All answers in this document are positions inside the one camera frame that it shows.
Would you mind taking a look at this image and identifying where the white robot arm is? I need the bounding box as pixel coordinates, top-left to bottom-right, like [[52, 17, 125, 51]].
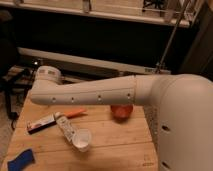
[[30, 66, 213, 171]]

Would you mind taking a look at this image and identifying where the orange bowl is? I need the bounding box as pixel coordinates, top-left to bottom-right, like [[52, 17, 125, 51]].
[[110, 105, 133, 121]]

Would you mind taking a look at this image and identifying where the metal pole stand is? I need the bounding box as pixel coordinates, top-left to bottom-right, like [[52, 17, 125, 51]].
[[155, 0, 190, 74]]

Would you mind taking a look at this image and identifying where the black red eraser box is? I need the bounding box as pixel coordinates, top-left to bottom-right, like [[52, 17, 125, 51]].
[[27, 115, 55, 134]]

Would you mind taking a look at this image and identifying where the long white baseboard beam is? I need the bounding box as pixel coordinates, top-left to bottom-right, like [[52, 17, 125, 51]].
[[17, 46, 172, 80]]

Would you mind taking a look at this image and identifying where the wooden upper shelf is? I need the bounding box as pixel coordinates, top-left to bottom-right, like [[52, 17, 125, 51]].
[[0, 0, 202, 27]]

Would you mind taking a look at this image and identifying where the dark grey cabinet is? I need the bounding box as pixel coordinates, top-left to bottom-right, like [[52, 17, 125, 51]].
[[178, 1, 213, 81]]

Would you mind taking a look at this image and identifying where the black office chair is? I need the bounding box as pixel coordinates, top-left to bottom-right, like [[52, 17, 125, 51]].
[[0, 9, 32, 131]]

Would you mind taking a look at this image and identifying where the blue sponge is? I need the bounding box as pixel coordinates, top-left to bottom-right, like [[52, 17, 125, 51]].
[[7, 149, 35, 171]]

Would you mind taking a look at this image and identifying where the white paper cup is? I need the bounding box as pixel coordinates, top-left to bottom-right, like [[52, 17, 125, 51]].
[[72, 129, 92, 152]]

